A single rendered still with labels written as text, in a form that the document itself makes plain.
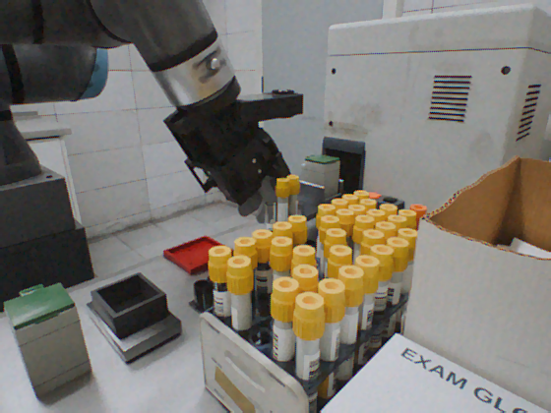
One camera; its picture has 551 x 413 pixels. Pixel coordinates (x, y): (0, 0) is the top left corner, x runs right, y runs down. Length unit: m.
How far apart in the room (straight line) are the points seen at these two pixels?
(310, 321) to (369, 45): 0.45
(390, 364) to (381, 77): 0.41
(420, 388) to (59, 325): 0.25
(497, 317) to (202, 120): 0.29
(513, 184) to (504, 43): 0.16
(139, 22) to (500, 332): 0.34
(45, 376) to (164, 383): 0.09
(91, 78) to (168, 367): 0.48
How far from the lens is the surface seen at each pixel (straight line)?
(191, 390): 0.31
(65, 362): 0.33
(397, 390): 0.22
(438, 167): 0.52
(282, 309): 0.20
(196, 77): 0.35
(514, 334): 0.23
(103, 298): 0.38
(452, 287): 0.22
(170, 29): 0.34
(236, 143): 0.40
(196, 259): 0.47
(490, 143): 0.50
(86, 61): 0.66
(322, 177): 0.52
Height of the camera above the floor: 1.10
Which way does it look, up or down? 20 degrees down
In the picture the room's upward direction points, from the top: straight up
